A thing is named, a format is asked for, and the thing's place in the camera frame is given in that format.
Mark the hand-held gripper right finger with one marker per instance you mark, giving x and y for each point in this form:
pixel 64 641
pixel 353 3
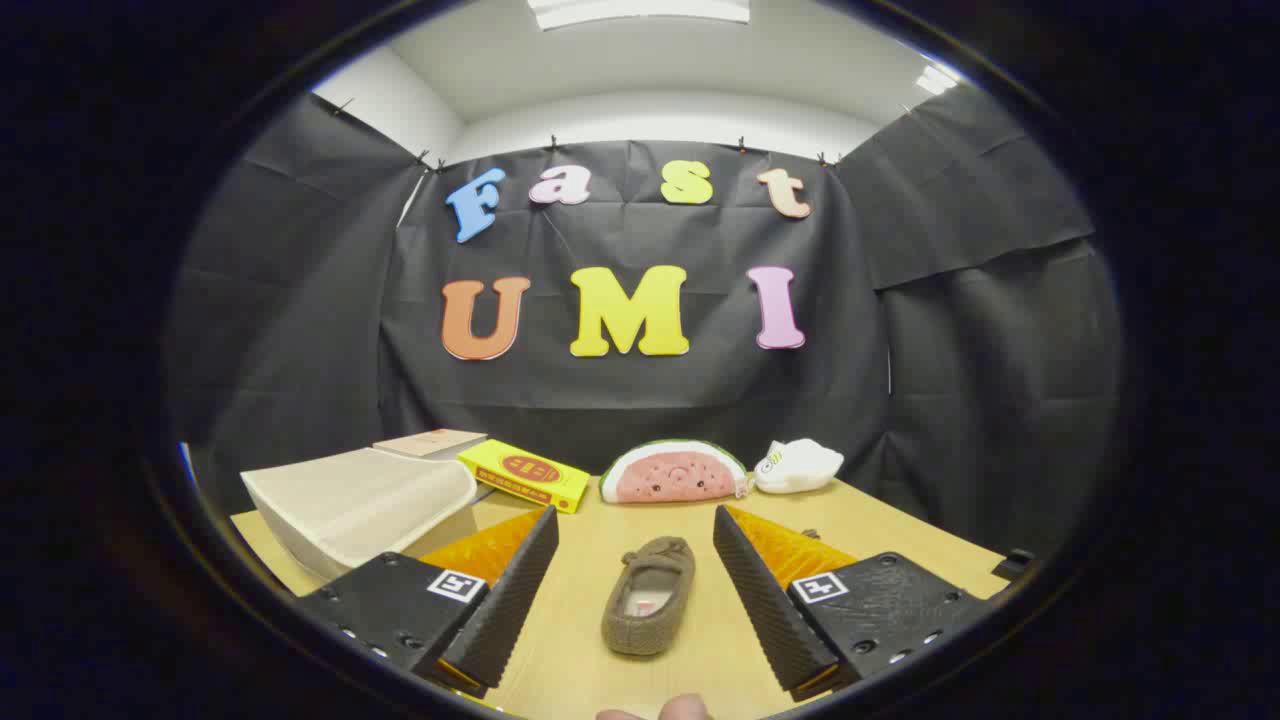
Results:
pixel 765 605

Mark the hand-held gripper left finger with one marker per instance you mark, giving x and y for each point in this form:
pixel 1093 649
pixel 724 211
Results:
pixel 510 600

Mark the cream storage box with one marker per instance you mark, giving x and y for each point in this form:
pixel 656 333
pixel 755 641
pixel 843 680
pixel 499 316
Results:
pixel 350 505

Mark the yellow book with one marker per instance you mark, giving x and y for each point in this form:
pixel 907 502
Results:
pixel 525 472

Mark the white plush toy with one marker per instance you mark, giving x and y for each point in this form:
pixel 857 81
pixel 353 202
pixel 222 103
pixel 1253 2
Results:
pixel 797 467

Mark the watermelon slice plush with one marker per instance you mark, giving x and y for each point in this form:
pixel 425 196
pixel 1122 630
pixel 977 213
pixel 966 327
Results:
pixel 672 475

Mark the black table clamp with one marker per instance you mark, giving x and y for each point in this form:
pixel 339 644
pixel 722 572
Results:
pixel 1012 563

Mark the ceiling light panel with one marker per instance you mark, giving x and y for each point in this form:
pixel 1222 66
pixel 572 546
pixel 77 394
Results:
pixel 640 10
pixel 937 80

